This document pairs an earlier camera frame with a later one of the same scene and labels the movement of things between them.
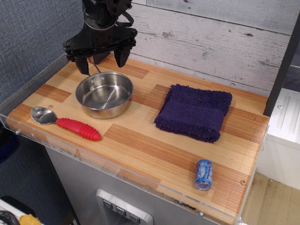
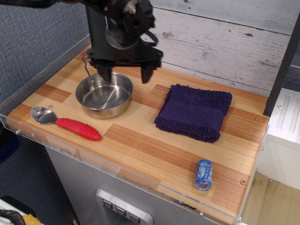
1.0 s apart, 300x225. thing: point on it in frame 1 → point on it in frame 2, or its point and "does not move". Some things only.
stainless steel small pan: x=104 y=95 does not move
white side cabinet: x=280 y=161 does not move
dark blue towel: x=195 y=113 does not move
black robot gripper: x=98 y=43 → x=112 y=50
